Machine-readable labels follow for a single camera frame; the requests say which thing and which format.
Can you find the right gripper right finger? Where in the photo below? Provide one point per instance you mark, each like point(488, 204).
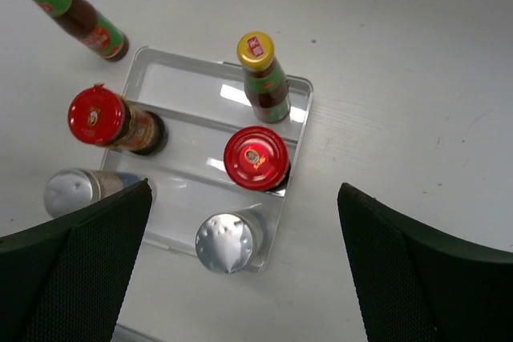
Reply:
point(417, 283)

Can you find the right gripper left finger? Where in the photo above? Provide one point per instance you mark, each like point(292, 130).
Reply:
point(66, 279)

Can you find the silver-lid white shaker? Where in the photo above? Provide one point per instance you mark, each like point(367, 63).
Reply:
point(75, 188)
point(229, 241)

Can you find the red-lid sauce jar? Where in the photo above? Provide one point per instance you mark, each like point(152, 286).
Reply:
point(257, 159)
point(100, 117)

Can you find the tall yellow-cap sauce bottle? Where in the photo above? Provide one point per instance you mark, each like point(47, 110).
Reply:
point(85, 23)
point(265, 83)

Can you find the white divided organizer tray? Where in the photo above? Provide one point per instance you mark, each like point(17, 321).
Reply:
point(202, 104)

